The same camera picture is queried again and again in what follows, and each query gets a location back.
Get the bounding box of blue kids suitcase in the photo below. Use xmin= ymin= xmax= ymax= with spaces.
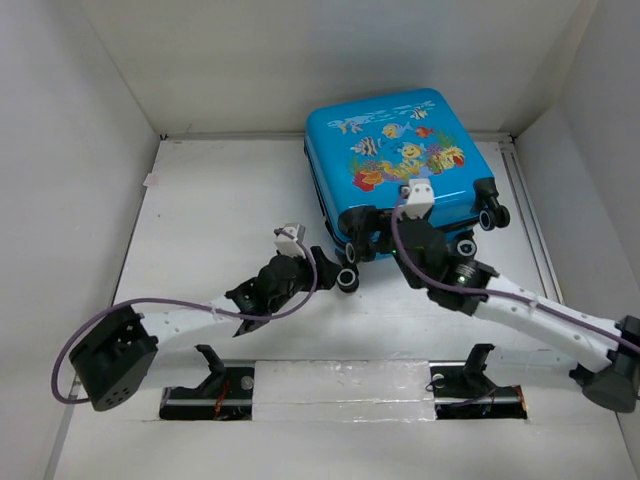
xmin=304 ymin=88 xmax=510 ymax=293

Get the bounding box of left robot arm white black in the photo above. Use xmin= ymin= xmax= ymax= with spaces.
xmin=69 ymin=246 xmax=341 ymax=412

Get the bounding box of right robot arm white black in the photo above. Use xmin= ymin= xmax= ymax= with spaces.
xmin=387 ymin=207 xmax=639 ymax=413

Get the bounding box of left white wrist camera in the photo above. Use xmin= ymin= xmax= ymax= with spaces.
xmin=274 ymin=223 xmax=305 ymax=258

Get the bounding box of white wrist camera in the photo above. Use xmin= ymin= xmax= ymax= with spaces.
xmin=400 ymin=178 xmax=435 ymax=219
xmin=274 ymin=223 xmax=305 ymax=258

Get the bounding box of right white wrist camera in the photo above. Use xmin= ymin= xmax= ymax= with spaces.
xmin=400 ymin=178 xmax=435 ymax=219

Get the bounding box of aluminium frame rail right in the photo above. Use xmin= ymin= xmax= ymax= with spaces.
xmin=498 ymin=135 xmax=565 ymax=304

